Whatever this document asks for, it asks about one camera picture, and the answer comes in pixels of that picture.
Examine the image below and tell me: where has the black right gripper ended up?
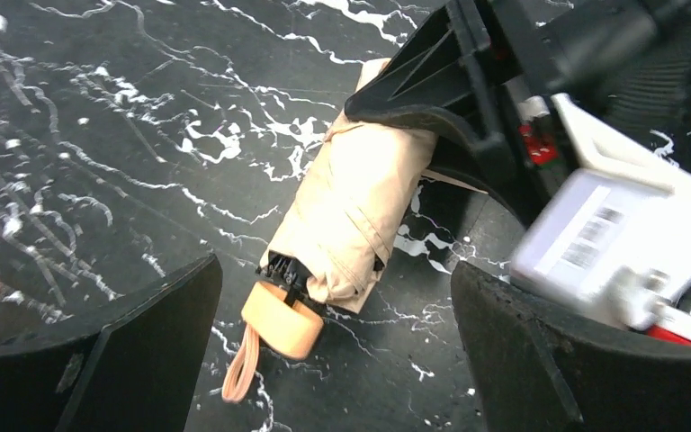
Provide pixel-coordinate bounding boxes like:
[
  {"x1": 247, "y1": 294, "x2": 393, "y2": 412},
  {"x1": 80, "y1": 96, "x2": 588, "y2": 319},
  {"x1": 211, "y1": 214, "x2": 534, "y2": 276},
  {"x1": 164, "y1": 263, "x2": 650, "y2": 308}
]
[{"x1": 345, "y1": 1, "x2": 691, "y2": 221}]

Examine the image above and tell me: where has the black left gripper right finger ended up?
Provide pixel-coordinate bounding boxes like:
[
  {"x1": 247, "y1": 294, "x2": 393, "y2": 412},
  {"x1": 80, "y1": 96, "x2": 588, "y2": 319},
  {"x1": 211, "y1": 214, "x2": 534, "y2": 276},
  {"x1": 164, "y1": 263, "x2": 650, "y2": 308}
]
[{"x1": 451, "y1": 263, "x2": 691, "y2": 431}]

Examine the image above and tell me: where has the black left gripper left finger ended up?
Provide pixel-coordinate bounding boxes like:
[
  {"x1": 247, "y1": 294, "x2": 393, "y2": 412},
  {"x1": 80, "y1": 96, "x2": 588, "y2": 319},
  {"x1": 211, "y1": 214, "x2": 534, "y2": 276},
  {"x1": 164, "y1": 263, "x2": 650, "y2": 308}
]
[{"x1": 0, "y1": 255, "x2": 222, "y2": 431}]

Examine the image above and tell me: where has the beige folding umbrella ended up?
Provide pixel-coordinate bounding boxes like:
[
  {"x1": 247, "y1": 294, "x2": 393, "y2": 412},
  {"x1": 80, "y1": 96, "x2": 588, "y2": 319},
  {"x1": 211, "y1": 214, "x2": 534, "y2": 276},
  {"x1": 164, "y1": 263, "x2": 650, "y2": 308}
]
[{"x1": 221, "y1": 58, "x2": 489, "y2": 405}]

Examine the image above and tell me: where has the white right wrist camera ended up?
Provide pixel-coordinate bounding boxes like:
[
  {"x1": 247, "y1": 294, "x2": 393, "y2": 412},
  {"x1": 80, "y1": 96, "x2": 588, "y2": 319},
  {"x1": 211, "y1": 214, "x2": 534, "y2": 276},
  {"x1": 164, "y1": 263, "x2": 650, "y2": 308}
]
[{"x1": 510, "y1": 93, "x2": 691, "y2": 344}]

